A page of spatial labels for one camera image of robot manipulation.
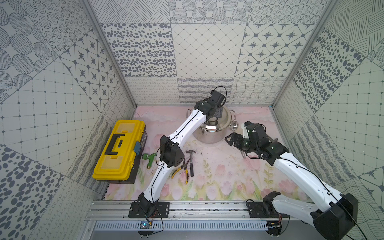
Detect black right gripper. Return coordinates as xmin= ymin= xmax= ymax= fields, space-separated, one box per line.
xmin=224 ymin=132 xmax=259 ymax=154

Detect steel pot lid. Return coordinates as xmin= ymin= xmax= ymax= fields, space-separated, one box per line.
xmin=195 ymin=106 xmax=235 ymax=133

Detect steel soup ladle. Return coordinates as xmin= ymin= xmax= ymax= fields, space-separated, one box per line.
xmin=229 ymin=121 xmax=246 ymax=160

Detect stainless steel pot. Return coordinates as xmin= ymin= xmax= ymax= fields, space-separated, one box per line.
xmin=193 ymin=108 xmax=236 ymax=144

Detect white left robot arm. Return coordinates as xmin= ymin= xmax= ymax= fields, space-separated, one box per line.
xmin=138 ymin=99 xmax=225 ymax=217

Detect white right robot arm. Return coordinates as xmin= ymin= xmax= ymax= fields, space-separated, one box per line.
xmin=225 ymin=121 xmax=359 ymax=240

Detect black claw hammer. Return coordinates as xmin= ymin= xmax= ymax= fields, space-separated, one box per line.
xmin=186 ymin=150 xmax=197 ymax=177

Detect right controller board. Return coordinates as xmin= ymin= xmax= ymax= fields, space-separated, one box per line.
xmin=266 ymin=221 xmax=282 ymax=237

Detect controller board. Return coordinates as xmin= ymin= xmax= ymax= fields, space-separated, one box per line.
xmin=138 ymin=221 xmax=154 ymax=237
xmin=266 ymin=221 xmax=282 ymax=237

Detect yellow plastic toolbox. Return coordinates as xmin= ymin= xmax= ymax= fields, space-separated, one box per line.
xmin=93 ymin=120 xmax=148 ymax=184

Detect left controller board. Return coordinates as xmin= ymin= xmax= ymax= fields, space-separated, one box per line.
xmin=138 ymin=221 xmax=154 ymax=237

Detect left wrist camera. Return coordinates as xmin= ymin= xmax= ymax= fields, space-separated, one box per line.
xmin=209 ymin=90 xmax=227 ymax=108

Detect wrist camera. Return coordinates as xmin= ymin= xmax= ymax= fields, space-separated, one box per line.
xmin=243 ymin=121 xmax=268 ymax=142
xmin=209 ymin=90 xmax=227 ymax=108

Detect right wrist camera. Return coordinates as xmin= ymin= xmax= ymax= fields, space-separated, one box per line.
xmin=243 ymin=121 xmax=268 ymax=142

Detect yellow handled pliers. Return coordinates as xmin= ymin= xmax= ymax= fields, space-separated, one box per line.
xmin=170 ymin=156 xmax=191 ymax=184

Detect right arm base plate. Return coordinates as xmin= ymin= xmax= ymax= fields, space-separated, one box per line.
xmin=246 ymin=200 xmax=290 ymax=219

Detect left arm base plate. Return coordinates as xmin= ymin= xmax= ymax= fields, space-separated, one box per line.
xmin=129 ymin=202 xmax=170 ymax=219

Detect aluminium mounting rail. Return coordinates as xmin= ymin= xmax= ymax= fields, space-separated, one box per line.
xmin=85 ymin=200 xmax=319 ymax=222

